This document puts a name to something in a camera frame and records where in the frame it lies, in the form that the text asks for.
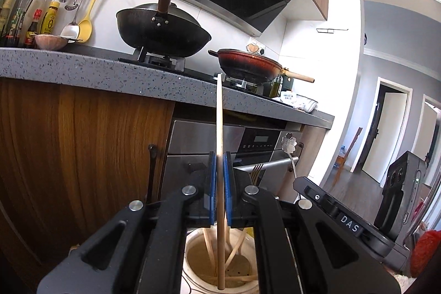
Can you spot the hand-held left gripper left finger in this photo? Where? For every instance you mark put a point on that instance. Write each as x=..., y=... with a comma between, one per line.
x=213, y=190

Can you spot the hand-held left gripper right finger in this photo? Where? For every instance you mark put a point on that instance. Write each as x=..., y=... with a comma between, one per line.
x=227, y=192

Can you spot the gold metal fork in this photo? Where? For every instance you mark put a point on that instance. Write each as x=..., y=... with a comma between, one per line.
x=256, y=173

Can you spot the white floral ceramic utensil holder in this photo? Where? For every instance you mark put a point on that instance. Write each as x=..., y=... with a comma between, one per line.
x=196, y=259

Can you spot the stainless steel built-in oven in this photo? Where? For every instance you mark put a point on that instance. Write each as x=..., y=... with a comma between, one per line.
x=193, y=142

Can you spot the red cloth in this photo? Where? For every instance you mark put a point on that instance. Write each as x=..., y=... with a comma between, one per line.
x=425, y=252

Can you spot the white door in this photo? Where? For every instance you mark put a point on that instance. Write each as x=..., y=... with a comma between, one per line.
x=392, y=128
x=429, y=128

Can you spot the wooden kitchen cabinet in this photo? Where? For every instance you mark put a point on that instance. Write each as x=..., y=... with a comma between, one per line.
x=69, y=149
x=315, y=149

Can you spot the green olive oil bottle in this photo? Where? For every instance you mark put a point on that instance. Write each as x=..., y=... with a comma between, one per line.
x=275, y=89

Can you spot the white cloth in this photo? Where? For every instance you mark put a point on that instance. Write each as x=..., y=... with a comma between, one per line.
x=305, y=104

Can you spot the black gas stove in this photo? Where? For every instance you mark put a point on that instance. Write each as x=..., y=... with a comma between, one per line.
x=162, y=61

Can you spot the grey speckled kitchen countertop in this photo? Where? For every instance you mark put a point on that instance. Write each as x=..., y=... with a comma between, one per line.
x=69, y=70

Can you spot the yellow silicone ladle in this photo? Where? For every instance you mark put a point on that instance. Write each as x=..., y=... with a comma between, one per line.
x=85, y=28

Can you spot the yellow label sauce bottle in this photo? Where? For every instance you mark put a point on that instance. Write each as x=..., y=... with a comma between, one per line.
x=50, y=20

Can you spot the soy sauce bottle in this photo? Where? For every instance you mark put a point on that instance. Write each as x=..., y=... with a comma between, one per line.
x=31, y=34

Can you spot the large plastic oil jug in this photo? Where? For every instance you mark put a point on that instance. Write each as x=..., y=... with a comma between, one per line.
x=39, y=8

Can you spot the dark green bottle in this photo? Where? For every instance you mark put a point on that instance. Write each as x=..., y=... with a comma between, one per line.
x=13, y=27

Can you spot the white wall outlet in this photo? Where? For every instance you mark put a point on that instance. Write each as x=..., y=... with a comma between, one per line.
x=256, y=46

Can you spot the black wall towel rack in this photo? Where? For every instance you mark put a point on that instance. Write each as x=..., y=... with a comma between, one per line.
x=330, y=30

